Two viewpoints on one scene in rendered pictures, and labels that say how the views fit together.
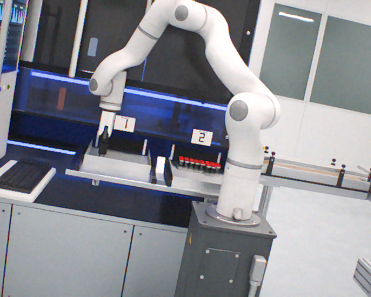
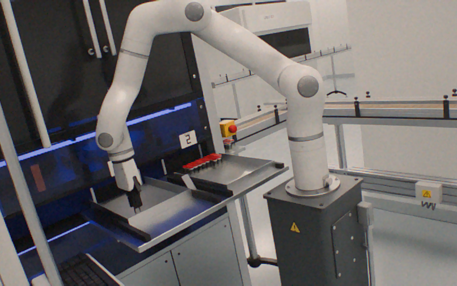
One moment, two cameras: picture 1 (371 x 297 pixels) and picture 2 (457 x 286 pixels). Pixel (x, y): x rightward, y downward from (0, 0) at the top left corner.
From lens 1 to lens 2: 1.12 m
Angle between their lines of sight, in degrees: 33
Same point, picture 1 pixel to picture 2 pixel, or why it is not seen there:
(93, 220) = (135, 272)
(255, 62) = (200, 51)
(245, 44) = (185, 37)
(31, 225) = not seen: outside the picture
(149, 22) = (139, 40)
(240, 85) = (272, 65)
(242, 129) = (314, 102)
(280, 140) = not seen: hidden behind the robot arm
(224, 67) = (257, 53)
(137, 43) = (132, 70)
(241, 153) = (312, 126)
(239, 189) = (321, 158)
